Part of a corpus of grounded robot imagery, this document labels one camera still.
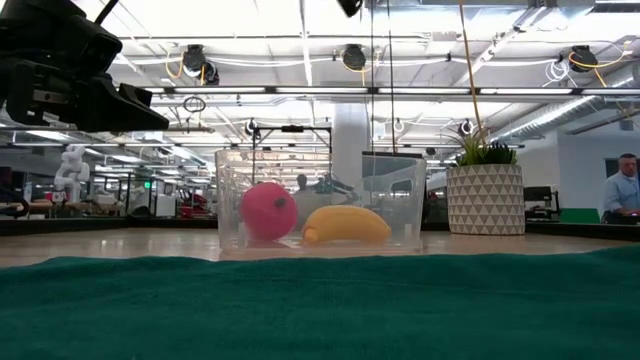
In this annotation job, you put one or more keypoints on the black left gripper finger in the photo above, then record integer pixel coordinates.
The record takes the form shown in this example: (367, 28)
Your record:
(137, 95)
(115, 115)

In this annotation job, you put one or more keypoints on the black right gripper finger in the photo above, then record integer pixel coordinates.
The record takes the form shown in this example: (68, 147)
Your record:
(350, 6)

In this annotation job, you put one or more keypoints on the red toy apple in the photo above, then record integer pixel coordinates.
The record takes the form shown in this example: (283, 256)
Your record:
(267, 212)

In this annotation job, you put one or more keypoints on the yellow toy banana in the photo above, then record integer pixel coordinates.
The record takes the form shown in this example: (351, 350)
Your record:
(345, 225)

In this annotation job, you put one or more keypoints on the clear plastic container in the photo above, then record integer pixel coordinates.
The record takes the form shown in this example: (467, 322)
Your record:
(230, 200)

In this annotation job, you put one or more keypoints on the person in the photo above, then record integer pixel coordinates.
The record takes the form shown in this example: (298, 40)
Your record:
(622, 192)
(301, 181)

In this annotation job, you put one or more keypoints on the potted plant triangle-pattern pot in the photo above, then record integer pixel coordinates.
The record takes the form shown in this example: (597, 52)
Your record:
(485, 200)

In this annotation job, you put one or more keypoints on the dark green folded cloth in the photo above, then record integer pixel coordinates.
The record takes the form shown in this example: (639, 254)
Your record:
(320, 310)

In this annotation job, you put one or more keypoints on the green panel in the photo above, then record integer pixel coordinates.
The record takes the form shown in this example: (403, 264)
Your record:
(580, 216)

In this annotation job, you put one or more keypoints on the black aluminium rig frame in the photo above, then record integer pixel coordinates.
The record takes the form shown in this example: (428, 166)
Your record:
(100, 226)

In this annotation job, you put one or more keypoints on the distant black rig frame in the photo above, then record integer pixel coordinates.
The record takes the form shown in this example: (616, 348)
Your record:
(292, 128)

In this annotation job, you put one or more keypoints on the silver ventilation duct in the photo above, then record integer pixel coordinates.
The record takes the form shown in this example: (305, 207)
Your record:
(540, 120)

